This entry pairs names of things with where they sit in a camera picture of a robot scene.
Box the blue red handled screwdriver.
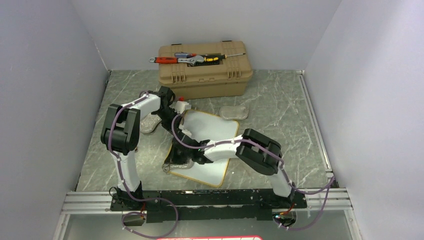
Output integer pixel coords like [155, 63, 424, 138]
[174, 52, 207, 59]

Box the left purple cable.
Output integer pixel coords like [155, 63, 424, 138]
[108, 91, 180, 239]

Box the tan plastic toolbox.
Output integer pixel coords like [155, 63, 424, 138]
[158, 40, 253, 100]

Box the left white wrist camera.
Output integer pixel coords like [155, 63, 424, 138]
[173, 98, 192, 114]

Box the grey mesh scrubbing pad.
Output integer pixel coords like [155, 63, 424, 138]
[219, 105, 249, 121]

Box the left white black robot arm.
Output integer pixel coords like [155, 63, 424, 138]
[100, 86, 177, 210]

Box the grey scrubbing pad left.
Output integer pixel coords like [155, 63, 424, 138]
[139, 114, 161, 134]

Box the black aluminium base frame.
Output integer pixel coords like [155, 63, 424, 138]
[61, 188, 354, 223]

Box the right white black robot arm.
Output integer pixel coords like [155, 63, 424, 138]
[162, 128, 295, 208]

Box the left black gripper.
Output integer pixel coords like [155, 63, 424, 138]
[155, 109, 185, 137]

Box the yellow black handled screwdriver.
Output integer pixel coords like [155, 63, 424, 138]
[202, 53, 246, 63]

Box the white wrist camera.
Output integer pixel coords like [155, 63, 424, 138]
[178, 124, 192, 138]
[173, 98, 192, 114]

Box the yellow framed whiteboard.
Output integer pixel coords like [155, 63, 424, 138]
[170, 109, 239, 188]

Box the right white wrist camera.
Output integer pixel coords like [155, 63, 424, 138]
[178, 124, 192, 138]

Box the red handled adjustable wrench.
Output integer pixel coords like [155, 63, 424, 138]
[149, 55, 205, 66]

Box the dark brown scrubbing pad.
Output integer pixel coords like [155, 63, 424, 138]
[161, 160, 194, 173]

